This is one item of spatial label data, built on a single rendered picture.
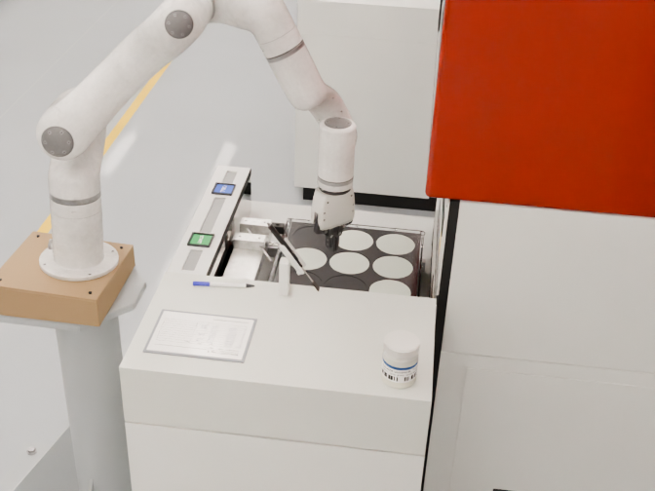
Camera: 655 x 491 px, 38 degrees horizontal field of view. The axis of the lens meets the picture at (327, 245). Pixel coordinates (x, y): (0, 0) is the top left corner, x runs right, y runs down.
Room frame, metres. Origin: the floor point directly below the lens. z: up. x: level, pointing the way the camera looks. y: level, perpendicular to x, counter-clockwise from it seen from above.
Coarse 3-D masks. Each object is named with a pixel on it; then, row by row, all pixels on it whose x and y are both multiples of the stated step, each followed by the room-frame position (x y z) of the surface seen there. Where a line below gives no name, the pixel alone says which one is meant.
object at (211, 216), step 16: (224, 176) 2.29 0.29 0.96; (240, 176) 2.28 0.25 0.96; (208, 192) 2.19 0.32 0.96; (240, 192) 2.20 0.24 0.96; (208, 208) 2.10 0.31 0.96; (224, 208) 2.11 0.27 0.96; (192, 224) 2.02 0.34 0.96; (208, 224) 2.03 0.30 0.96; (224, 224) 2.03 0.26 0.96; (176, 256) 1.87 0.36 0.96; (192, 256) 1.88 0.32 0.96; (208, 256) 1.88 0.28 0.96; (176, 272) 1.81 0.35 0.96; (192, 272) 1.81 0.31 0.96
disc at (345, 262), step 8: (336, 256) 2.00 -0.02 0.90; (344, 256) 2.00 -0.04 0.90; (352, 256) 2.00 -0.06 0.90; (360, 256) 2.00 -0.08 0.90; (336, 264) 1.96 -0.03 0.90; (344, 264) 1.96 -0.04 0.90; (352, 264) 1.96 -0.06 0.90; (360, 264) 1.96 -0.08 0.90; (368, 264) 1.97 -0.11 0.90; (344, 272) 1.93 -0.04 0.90; (352, 272) 1.93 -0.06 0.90; (360, 272) 1.93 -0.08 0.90
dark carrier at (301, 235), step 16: (304, 224) 2.15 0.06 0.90; (304, 240) 2.07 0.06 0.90; (320, 240) 2.07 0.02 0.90; (416, 240) 2.09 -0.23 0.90; (368, 256) 2.00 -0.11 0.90; (400, 256) 2.01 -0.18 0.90; (416, 256) 2.01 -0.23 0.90; (304, 272) 1.92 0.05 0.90; (320, 272) 1.92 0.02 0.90; (336, 272) 1.92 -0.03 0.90; (368, 272) 1.93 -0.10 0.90; (416, 272) 1.94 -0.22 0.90; (352, 288) 1.86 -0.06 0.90; (368, 288) 1.86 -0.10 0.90; (416, 288) 1.87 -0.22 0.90
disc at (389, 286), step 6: (378, 282) 1.89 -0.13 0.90; (384, 282) 1.89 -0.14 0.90; (390, 282) 1.89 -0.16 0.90; (396, 282) 1.89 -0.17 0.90; (372, 288) 1.86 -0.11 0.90; (378, 288) 1.86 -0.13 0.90; (384, 288) 1.86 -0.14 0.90; (390, 288) 1.86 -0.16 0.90; (396, 288) 1.87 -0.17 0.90; (402, 288) 1.87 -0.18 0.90; (408, 288) 1.87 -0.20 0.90; (402, 294) 1.84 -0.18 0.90; (408, 294) 1.84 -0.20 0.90
